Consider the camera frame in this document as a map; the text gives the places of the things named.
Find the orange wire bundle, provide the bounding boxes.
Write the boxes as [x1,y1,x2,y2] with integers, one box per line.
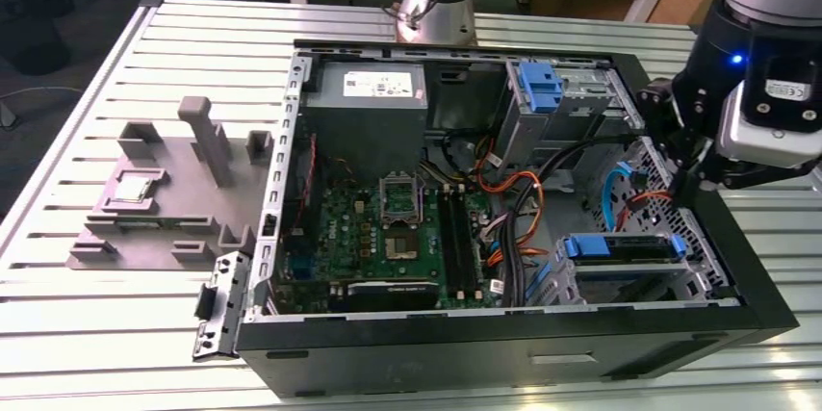
[477,169,547,268]

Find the metal disk bay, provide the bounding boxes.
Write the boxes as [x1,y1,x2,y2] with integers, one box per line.
[525,232,731,306]

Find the blue data wire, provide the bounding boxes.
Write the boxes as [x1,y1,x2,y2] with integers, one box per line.
[600,160,643,234]

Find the metal socket cover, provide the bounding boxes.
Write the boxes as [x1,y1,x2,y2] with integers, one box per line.
[377,172,425,229]

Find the hard disk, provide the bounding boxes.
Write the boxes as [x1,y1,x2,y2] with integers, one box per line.
[564,232,685,263]

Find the silver CPU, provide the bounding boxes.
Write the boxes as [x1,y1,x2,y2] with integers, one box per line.
[114,174,154,203]

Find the grey power supply unit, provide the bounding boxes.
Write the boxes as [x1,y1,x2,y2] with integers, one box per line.
[300,60,429,181]

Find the red orange power wire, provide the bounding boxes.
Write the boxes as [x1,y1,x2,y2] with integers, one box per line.
[613,184,692,234]

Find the green RAM stick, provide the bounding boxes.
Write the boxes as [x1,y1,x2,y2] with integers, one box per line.
[114,218,213,230]

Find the hinged metal case bracket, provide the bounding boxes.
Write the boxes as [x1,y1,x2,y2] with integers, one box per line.
[190,251,256,364]

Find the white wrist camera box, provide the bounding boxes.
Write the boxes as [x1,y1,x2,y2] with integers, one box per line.
[715,81,822,169]

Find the thick black cables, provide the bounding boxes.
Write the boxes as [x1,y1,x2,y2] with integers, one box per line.
[496,134,649,307]

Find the green motherboard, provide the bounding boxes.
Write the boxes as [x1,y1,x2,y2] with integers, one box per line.
[278,174,508,311]

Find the black open PC case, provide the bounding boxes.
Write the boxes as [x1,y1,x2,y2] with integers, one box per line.
[233,38,800,398]

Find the black office chair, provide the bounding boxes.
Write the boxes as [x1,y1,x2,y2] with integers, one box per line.
[0,0,76,75]

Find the black RAM slot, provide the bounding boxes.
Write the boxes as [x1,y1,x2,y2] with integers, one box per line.
[439,184,465,301]

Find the grey parts rack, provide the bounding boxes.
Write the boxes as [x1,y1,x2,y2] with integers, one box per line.
[65,95,274,270]

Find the black graphics card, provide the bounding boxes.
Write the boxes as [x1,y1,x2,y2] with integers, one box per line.
[345,280,441,312]

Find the CPU socket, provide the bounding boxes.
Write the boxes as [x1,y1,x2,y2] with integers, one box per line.
[384,232,428,263]

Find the metal drive cage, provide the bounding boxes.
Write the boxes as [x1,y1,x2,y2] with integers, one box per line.
[496,60,647,171]

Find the blue plastic drive latch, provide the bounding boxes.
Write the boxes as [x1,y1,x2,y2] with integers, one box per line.
[519,62,564,114]

